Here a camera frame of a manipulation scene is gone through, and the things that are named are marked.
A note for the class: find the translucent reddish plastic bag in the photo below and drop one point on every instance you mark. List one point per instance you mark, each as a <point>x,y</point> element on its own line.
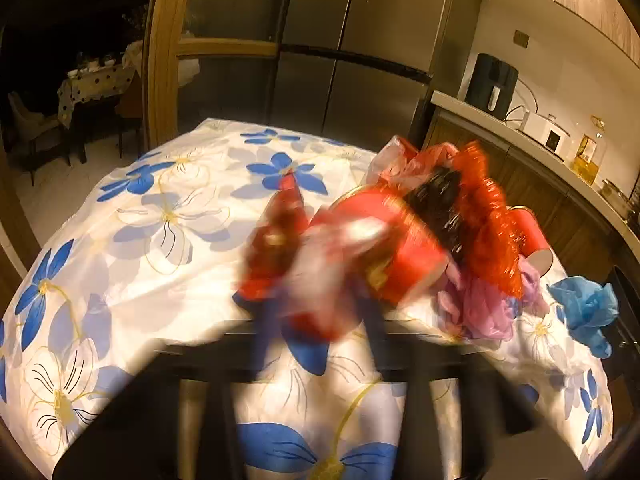
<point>400,157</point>

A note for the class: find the blue floral tablecloth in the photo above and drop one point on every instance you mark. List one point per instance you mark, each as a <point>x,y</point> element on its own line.
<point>150,240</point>

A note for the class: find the pink plastic bag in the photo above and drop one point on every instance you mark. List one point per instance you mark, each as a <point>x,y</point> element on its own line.
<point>475,305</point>

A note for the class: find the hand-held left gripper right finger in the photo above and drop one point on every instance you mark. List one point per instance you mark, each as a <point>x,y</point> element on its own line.
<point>374,332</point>

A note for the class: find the red printed paper cup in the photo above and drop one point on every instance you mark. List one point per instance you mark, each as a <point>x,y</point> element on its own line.
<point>400,240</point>
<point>527,235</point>

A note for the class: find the blue plastic bag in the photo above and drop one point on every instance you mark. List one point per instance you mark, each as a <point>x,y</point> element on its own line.
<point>587,305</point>

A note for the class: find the steel pot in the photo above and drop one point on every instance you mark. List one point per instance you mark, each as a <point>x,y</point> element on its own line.
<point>617,195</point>

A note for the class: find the white rice cooker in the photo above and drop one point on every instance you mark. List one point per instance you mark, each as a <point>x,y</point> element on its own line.
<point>542,130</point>

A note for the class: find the dining table with dotted cloth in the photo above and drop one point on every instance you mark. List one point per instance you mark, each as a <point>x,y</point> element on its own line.
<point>95,85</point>

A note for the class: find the cooking oil bottle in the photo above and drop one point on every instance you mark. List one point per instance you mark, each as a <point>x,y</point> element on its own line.
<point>589,157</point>

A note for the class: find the wooden lower cabinets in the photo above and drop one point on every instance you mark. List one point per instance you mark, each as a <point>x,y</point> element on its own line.
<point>545,190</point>

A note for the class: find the dining chair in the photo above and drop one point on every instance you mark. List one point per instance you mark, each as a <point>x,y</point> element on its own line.
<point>35,120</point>

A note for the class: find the red cellophane wrapping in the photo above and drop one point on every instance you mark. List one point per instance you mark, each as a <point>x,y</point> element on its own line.
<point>492,220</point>

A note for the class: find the black air fryer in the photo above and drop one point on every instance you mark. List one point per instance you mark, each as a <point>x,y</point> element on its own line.
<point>490,82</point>

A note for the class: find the wall outlet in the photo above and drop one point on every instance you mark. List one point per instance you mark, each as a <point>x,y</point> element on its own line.
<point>521,40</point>

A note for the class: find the red and white snack wrapper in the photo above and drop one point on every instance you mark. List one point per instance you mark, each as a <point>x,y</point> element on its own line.
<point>320,255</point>

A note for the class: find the light kitchen countertop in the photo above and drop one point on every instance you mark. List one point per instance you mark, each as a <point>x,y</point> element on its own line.
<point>505,132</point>

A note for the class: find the black plastic bag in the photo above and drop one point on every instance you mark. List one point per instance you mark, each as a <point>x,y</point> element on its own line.
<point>442,210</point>

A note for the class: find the grey refrigerator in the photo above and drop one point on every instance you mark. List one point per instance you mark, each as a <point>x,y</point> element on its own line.
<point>360,35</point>

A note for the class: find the wooden glass door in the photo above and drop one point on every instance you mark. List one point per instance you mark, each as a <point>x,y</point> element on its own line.
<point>162,50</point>

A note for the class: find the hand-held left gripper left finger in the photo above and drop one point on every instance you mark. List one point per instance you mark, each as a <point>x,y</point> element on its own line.
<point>260,332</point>

